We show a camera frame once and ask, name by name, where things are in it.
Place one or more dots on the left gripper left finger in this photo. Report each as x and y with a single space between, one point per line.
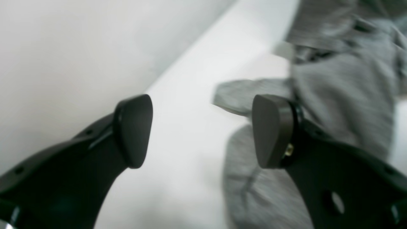
64 186

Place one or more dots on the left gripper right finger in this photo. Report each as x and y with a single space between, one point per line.
342 186

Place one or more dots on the grey t-shirt with black lettering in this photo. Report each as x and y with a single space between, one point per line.
347 72

